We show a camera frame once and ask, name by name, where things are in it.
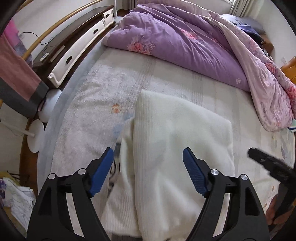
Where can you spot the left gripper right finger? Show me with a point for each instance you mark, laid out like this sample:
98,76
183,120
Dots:
245,218

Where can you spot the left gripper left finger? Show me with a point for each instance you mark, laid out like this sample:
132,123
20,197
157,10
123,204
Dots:
50,219

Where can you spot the white sweater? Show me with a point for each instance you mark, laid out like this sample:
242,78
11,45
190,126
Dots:
153,197

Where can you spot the white striped clothes pile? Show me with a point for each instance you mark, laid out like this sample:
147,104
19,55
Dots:
19,199

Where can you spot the right hand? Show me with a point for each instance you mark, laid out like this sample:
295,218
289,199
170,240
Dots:
270,214

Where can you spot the teal blue pillow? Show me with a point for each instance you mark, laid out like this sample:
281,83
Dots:
292,127

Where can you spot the checkered grey white garment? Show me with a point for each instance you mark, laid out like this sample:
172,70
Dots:
115,168

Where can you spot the white standing fan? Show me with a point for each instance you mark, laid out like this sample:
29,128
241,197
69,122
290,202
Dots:
35,134

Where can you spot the wooden bed headboard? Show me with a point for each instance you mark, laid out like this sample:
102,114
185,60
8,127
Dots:
289,69

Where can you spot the white floral bed blanket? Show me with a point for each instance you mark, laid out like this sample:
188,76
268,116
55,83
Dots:
91,113

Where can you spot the pink grey hanging towel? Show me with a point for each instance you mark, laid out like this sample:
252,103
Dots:
21,89

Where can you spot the grey pillow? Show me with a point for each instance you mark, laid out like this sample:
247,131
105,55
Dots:
244,21

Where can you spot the dark wood white tv cabinet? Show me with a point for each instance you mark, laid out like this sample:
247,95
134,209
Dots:
60,57

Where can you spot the wooden ballet barre rails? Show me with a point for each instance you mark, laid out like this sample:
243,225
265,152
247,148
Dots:
54,26

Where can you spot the right beige curtain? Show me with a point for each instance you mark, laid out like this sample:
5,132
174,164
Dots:
246,8

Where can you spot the purple pink floral duvet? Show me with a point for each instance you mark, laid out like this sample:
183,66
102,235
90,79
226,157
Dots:
201,40

